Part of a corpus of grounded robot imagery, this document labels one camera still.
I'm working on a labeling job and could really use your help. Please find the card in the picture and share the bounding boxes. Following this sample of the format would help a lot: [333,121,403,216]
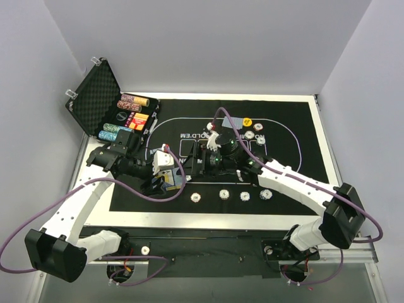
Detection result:
[222,117,243,130]
[149,148,165,156]

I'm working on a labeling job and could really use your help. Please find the grey chips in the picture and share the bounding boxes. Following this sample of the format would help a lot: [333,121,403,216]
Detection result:
[244,131,255,140]

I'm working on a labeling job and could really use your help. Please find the grey 1 chip stack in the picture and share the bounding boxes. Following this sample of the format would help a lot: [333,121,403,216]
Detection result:
[219,189,230,200]

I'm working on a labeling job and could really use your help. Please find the yellow big blind button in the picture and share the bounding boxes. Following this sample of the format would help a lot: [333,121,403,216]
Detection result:
[242,117,253,127]

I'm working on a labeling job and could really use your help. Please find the blue 5 chip stack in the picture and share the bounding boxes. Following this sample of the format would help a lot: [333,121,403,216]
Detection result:
[239,191,251,201]

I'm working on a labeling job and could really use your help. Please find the red chips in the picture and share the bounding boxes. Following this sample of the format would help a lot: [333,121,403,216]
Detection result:
[253,123,263,131]

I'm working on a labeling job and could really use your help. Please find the red 100 chip stack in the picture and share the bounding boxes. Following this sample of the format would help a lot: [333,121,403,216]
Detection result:
[190,193,201,203]

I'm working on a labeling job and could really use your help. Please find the blue playing card box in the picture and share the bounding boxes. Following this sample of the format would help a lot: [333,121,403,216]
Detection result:
[151,168,191,193]

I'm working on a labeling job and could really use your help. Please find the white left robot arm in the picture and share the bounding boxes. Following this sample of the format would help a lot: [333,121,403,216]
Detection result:
[25,148,155,282]

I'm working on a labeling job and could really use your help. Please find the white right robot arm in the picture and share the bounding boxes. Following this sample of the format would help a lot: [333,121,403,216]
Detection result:
[187,131,365,258]

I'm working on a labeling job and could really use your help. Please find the teal chip roll lower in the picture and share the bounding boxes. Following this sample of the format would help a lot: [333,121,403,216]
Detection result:
[98,131,118,142]

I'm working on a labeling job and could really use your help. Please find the teal chip roll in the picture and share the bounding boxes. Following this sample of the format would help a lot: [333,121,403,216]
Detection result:
[103,123,133,134]
[98,131,118,142]

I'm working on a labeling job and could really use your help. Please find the teal chip roll upper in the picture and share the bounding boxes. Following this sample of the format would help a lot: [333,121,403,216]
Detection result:
[103,123,133,134]

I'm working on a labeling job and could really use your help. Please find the black poker table mat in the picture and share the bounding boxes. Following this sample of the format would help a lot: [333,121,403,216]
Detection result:
[110,100,335,215]

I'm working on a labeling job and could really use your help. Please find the orange card deck box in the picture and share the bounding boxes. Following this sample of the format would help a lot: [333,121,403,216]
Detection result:
[125,112,149,131]

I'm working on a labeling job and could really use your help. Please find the black round dealer puck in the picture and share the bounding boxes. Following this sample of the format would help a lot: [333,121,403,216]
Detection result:
[116,112,128,121]

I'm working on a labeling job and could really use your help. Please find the brown chip roll top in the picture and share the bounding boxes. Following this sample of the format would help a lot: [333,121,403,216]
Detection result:
[121,94,150,107]

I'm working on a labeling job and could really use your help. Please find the black chip carrying case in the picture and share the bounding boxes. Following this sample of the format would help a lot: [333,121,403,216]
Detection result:
[65,57,160,151]

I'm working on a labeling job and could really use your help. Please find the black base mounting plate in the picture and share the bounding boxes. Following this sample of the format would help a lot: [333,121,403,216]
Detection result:
[92,225,362,280]

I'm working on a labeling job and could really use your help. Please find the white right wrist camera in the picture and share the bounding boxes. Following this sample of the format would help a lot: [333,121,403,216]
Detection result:
[206,130,219,152]

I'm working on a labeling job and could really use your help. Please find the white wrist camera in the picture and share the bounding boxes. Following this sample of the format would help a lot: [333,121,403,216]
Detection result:
[152,150,175,175]
[206,130,219,152]

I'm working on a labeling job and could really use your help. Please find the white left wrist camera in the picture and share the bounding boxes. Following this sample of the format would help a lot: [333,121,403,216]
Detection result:
[152,150,175,175]

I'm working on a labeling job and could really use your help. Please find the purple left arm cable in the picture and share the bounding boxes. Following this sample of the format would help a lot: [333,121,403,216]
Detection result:
[0,148,187,287]

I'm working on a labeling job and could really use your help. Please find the aluminium front rail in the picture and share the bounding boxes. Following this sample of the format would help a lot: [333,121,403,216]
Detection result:
[37,238,379,265]

